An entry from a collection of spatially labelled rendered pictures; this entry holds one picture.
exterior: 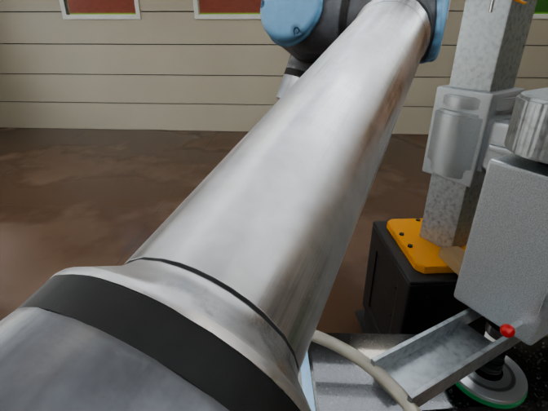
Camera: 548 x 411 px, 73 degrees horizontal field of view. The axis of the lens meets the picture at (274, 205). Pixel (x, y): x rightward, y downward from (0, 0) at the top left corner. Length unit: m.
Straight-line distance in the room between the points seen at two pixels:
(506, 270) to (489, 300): 0.11
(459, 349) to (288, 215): 1.01
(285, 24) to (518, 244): 0.75
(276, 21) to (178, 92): 6.74
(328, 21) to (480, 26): 1.37
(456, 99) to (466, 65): 0.14
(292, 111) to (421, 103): 7.07
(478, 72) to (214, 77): 5.65
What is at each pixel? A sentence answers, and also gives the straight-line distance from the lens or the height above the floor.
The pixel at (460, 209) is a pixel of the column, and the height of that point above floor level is 1.02.
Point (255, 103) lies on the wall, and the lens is 7.00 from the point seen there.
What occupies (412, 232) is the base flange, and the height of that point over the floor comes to 0.78.
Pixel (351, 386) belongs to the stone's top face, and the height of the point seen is 0.80.
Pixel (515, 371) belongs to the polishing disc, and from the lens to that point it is 1.44.
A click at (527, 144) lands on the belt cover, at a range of 0.95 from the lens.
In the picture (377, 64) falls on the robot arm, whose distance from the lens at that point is 0.30.
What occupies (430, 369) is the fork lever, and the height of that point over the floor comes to 1.06.
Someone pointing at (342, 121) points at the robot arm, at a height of 1.76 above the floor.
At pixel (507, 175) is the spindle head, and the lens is 1.02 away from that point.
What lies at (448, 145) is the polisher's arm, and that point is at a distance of 1.85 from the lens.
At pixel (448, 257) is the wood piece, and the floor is 0.82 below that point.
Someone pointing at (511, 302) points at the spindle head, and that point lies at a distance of 1.11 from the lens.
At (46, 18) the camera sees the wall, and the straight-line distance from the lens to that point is 8.09.
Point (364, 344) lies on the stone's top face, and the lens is 1.43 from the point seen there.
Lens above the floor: 1.81
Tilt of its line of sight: 26 degrees down
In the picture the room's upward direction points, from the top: straight up
